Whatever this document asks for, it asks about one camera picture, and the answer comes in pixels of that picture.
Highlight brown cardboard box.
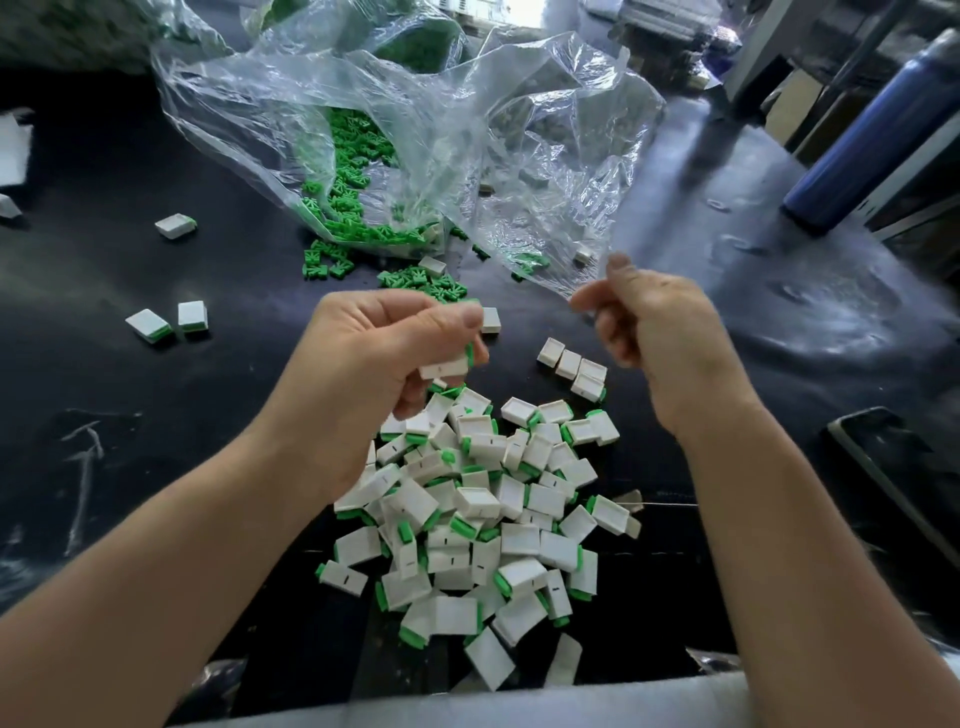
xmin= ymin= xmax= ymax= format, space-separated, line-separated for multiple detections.
xmin=765 ymin=67 xmax=833 ymax=149

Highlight person's left hand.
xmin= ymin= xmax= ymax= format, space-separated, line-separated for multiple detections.
xmin=255 ymin=289 xmax=491 ymax=504

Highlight plastic bag full of green pieces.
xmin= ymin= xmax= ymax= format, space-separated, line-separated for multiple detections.
xmin=247 ymin=0 xmax=470 ymax=74

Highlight pile of assembled white-green pieces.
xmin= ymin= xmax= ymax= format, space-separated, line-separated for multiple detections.
xmin=330 ymin=382 xmax=644 ymax=692

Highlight person's right hand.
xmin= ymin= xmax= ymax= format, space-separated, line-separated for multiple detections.
xmin=570 ymin=252 xmax=764 ymax=444

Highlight white paper sheet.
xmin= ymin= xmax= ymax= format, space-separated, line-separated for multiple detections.
xmin=0 ymin=112 xmax=35 ymax=189

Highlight clear plastic bag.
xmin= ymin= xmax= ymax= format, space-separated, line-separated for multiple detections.
xmin=150 ymin=0 xmax=666 ymax=299

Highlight grey machine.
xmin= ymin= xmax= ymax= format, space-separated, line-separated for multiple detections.
xmin=612 ymin=0 xmax=744 ymax=80

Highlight white metal frame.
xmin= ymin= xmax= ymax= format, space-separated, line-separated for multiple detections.
xmin=726 ymin=0 xmax=960 ymax=134

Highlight blue cylinder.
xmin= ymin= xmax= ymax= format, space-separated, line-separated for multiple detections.
xmin=783 ymin=30 xmax=960 ymax=236

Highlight black smartphone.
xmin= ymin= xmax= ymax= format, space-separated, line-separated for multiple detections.
xmin=826 ymin=406 xmax=960 ymax=579

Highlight person's right forearm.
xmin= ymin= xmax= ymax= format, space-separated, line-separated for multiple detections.
xmin=687 ymin=397 xmax=960 ymax=728

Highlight pile of green clips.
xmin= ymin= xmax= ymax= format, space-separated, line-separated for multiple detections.
xmin=300 ymin=105 xmax=554 ymax=305

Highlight person's left forearm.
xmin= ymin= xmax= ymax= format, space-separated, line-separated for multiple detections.
xmin=0 ymin=435 xmax=324 ymax=728

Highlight large bag of assembled pieces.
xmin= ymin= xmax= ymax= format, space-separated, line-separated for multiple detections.
xmin=0 ymin=0 xmax=239 ymax=74

